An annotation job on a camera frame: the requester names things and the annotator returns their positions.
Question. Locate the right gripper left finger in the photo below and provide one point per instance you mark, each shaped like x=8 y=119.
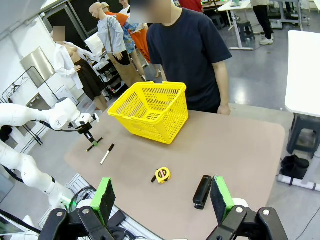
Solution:
x=105 y=197

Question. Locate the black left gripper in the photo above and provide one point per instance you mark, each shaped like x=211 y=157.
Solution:
x=84 y=129

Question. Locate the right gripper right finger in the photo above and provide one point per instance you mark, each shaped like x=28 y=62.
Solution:
x=221 y=197

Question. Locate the black pen yellow ends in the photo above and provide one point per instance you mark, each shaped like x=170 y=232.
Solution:
x=98 y=140

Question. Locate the black stapler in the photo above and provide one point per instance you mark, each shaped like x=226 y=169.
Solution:
x=202 y=191

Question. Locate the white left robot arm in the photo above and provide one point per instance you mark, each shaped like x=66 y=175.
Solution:
x=25 y=115

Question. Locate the person's left forearm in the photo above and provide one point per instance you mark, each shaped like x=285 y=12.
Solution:
x=222 y=82

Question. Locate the person's right forearm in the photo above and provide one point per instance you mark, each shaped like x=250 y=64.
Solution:
x=163 y=73

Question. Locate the yellow plastic shopping basket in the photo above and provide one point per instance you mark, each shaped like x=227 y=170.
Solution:
x=160 y=130

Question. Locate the person in navy t-shirt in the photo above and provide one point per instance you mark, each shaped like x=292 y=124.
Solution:
x=185 y=62

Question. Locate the person in red hoodie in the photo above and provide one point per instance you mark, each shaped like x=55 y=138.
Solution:
x=191 y=5

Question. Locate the person in black trousers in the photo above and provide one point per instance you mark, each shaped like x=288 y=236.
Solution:
x=263 y=20

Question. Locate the person's left hand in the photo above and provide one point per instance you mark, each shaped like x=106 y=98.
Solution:
x=224 y=110

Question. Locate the white marker black cap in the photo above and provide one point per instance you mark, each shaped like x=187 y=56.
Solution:
x=107 y=155

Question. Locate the yellow tape measure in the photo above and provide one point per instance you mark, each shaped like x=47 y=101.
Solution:
x=163 y=174

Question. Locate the black shelf cart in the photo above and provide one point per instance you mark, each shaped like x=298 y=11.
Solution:
x=110 y=80

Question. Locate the mannequin white shirt dark skirt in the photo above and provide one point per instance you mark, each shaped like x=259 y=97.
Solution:
x=75 y=72

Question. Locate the black shoes pair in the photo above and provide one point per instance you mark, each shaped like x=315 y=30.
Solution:
x=295 y=165

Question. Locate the black metal rack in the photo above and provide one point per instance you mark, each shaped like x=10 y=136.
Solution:
x=22 y=82

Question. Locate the stainless steel panel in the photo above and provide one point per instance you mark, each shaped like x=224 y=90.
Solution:
x=37 y=66

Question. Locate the mannequin grey shirt brown apron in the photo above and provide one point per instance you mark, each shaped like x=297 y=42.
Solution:
x=117 y=45

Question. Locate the grey plastic stool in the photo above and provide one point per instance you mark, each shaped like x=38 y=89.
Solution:
x=303 y=135

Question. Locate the mannequin orange shirt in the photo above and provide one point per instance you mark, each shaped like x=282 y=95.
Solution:
x=117 y=17

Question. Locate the large white table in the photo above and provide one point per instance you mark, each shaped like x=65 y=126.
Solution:
x=303 y=75

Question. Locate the small grey stool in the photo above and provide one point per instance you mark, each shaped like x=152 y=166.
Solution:
x=245 y=30

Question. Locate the white desk grey legs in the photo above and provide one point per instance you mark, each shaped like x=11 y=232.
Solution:
x=235 y=6

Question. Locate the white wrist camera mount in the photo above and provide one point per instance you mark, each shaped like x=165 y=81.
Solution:
x=83 y=118

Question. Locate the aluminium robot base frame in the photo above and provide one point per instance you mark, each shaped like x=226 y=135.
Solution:
x=80 y=187

